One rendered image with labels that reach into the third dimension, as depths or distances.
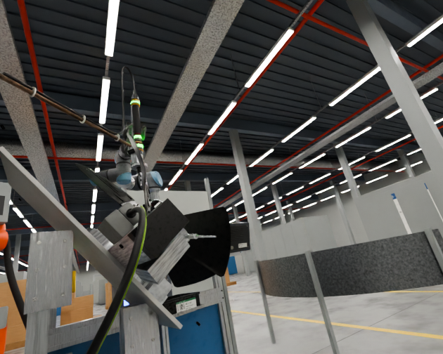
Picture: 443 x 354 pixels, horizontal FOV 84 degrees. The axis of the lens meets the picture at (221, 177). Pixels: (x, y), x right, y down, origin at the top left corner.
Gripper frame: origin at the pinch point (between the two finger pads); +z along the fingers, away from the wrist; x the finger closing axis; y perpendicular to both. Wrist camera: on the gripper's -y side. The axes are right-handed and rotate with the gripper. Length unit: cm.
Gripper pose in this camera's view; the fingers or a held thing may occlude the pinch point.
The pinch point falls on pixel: (138, 125)
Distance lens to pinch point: 124.7
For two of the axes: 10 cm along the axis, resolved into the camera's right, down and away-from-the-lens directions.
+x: -8.2, -0.5, -5.7
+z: 5.4, -3.8, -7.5
